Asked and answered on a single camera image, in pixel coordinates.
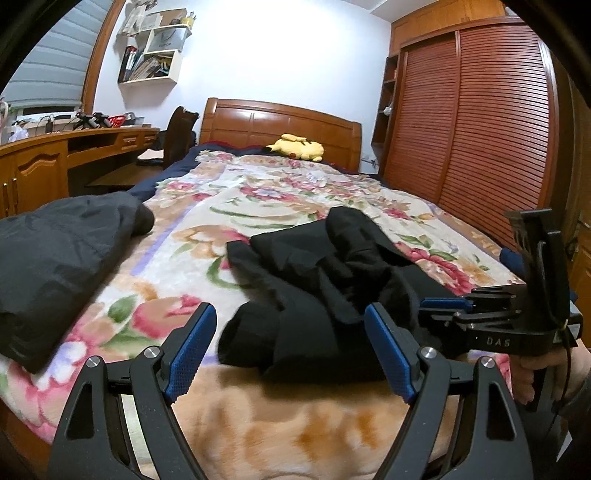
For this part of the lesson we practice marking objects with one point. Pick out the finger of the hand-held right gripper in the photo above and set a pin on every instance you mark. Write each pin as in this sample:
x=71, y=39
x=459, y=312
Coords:
x=438, y=320
x=443, y=303

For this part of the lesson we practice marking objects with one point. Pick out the white wall shelf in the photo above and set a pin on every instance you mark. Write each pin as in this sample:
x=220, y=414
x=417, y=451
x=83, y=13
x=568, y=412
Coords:
x=161, y=64

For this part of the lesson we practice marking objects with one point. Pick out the row of books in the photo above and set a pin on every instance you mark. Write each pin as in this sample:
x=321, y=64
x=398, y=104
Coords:
x=143, y=64

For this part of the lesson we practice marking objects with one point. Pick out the folded pale cloth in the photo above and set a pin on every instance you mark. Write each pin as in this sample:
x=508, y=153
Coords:
x=151, y=156

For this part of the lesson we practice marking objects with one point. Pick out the floral blanket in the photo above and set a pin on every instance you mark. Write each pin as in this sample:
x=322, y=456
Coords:
x=258, y=207

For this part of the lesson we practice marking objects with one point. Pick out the dark wooden chair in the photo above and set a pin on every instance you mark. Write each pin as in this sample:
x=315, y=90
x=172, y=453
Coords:
x=178, y=134

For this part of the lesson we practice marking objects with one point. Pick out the wooden door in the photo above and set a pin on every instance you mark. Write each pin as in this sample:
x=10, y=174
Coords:
x=579, y=207

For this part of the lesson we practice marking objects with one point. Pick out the grey storage box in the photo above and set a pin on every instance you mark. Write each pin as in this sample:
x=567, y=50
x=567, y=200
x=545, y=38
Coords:
x=135, y=119

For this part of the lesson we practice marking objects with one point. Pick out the person's right hand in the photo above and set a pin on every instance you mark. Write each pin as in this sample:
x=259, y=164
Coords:
x=522, y=378

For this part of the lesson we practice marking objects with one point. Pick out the yellow plush toy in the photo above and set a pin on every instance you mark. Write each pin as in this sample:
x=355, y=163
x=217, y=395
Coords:
x=300, y=147

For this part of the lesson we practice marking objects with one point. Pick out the wooden desk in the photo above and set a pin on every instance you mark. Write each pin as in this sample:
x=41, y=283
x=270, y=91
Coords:
x=37, y=170

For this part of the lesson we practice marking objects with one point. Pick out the dark grey jacket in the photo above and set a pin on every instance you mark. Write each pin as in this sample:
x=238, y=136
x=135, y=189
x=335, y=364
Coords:
x=55, y=258

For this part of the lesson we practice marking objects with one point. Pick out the wooden bed headboard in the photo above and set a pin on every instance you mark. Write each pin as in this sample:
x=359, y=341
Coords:
x=277, y=120

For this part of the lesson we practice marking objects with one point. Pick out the grey window blind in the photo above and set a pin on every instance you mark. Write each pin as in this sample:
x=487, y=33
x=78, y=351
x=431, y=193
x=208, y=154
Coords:
x=51, y=64

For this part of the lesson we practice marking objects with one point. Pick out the white paper bag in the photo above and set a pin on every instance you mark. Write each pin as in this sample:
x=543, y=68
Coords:
x=168, y=39

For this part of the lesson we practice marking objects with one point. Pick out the open wooden shelf column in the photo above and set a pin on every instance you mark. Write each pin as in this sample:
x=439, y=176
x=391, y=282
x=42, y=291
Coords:
x=383, y=134

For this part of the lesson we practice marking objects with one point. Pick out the black coat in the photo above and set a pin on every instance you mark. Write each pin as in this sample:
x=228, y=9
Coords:
x=323, y=300

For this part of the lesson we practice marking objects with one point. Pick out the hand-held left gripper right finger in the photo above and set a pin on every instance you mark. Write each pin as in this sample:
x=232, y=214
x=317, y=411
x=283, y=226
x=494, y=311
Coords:
x=390, y=355

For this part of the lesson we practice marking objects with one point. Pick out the red basket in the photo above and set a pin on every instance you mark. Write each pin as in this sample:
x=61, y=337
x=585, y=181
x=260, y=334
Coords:
x=116, y=121

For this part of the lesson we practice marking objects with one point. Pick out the wooden slatted wardrobe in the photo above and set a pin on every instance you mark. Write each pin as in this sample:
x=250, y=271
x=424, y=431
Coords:
x=485, y=115

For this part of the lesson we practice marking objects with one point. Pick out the person's right forearm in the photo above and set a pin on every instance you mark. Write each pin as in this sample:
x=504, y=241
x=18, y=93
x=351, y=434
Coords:
x=579, y=410

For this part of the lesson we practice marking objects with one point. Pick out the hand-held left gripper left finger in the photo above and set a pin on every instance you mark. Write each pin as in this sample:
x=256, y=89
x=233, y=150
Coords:
x=191, y=355

